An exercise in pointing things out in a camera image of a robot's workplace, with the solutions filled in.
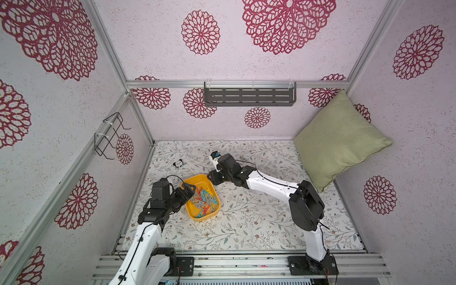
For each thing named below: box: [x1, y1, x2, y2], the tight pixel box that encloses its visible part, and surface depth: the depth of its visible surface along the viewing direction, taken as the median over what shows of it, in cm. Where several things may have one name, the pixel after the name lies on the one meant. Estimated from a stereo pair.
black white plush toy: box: [172, 159, 184, 168], surface depth 108 cm
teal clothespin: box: [200, 189, 218, 205], surface depth 94 cm
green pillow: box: [294, 89, 393, 193], surface depth 88 cm
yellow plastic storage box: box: [181, 173, 222, 222], surface depth 93 cm
